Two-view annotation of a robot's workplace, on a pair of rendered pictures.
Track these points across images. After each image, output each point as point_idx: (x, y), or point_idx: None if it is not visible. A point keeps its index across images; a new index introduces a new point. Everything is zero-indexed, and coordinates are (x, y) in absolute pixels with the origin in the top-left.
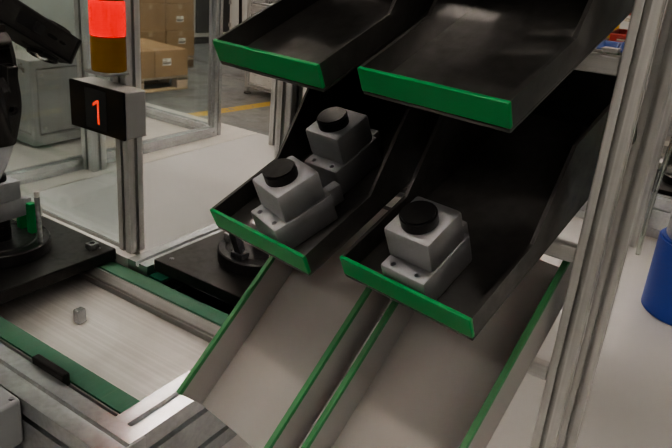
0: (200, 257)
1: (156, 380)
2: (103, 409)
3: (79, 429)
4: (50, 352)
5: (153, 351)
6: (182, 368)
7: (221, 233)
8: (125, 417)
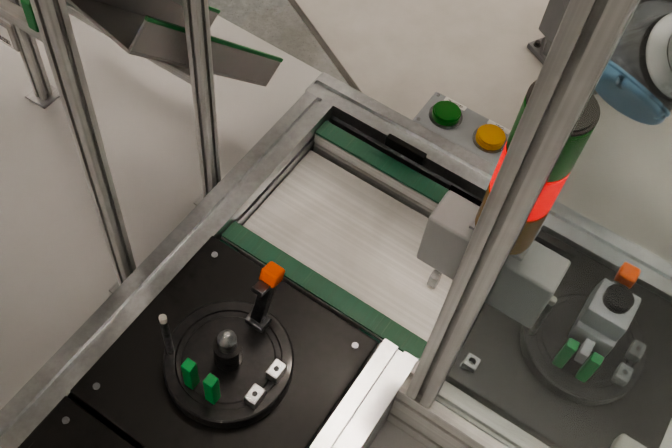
0: (316, 354)
1: (322, 196)
2: (344, 111)
3: (354, 94)
4: (423, 188)
5: (337, 236)
6: (301, 213)
7: (298, 444)
8: (325, 105)
